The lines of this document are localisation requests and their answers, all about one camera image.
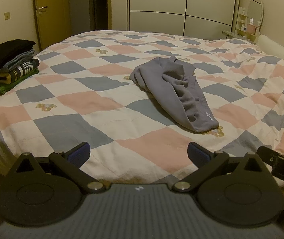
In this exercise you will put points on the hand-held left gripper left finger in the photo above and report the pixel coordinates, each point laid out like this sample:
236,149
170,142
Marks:
78,154

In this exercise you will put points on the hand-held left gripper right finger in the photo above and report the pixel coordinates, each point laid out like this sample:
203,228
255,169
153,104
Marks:
198,155

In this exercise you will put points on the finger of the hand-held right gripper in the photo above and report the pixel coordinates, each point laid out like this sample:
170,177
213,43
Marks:
265,155

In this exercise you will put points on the grey garment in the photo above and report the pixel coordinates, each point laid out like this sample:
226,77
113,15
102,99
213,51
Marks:
174,92

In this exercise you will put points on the pink and blue checked blanket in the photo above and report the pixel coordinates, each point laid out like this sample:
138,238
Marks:
102,109

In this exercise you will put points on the striped folded garment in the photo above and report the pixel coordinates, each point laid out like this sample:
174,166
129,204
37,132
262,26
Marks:
22,71

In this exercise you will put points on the green folded garment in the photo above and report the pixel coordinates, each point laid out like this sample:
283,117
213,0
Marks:
1,89

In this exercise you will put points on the white padded headboard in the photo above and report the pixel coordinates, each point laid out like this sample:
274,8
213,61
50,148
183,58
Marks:
279,51

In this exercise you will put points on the blue-grey folded garment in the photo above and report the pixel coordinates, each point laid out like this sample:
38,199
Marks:
19,60

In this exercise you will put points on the black folded garment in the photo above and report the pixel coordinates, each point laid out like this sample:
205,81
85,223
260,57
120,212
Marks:
6,52

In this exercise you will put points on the white vanity table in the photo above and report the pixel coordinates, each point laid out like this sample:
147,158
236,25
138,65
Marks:
229,33

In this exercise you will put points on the white vanity shelf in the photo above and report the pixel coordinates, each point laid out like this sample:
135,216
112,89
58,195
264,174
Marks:
241,31

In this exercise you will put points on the pink box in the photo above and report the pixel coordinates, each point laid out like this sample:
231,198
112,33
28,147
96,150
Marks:
251,28

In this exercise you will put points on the wooden door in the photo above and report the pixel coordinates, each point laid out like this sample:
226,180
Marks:
52,17

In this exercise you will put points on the oval vanity mirror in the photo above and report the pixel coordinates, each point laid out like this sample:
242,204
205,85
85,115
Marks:
254,10

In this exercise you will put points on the white panelled wardrobe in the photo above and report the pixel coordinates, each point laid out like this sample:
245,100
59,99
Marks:
181,5

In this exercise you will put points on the wall light switch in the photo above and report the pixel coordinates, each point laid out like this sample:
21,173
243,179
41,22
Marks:
7,16

